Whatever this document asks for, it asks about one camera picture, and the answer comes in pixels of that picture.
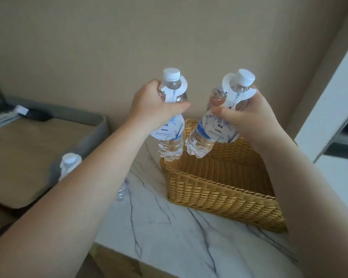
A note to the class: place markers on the grey armchair with beige cushion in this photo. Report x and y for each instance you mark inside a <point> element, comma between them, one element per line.
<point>26,159</point>

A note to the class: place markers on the person's right thumb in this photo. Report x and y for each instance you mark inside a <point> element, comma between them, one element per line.
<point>224,115</point>

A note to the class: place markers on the person's right hand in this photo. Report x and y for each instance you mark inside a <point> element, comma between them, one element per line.
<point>256,121</point>

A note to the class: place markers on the person's right forearm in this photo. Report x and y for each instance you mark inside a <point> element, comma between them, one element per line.
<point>313,205</point>

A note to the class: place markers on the person's left thumb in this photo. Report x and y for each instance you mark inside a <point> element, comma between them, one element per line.
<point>177,107</point>

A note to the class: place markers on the black flat object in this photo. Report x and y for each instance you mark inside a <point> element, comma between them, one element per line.
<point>39,115</point>

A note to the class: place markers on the person's left forearm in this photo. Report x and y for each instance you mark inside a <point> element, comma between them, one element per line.
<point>75,205</point>

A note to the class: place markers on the woven wicker basket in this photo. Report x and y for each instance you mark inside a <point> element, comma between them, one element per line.
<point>220,182</point>

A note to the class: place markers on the white cabinet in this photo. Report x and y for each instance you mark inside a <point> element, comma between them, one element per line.
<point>327,107</point>

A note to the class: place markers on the white paper neck tag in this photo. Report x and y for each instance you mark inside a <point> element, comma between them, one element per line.
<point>64,170</point>
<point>220,133</point>
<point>168,131</point>

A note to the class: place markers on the person's left hand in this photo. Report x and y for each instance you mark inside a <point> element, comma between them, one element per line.
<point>146,108</point>

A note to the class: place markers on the white papers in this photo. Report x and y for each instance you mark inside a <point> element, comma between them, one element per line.
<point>5,117</point>

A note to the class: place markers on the clear plastic water bottle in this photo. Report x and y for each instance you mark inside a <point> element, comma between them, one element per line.
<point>171,149</point>
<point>198,143</point>
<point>70,159</point>

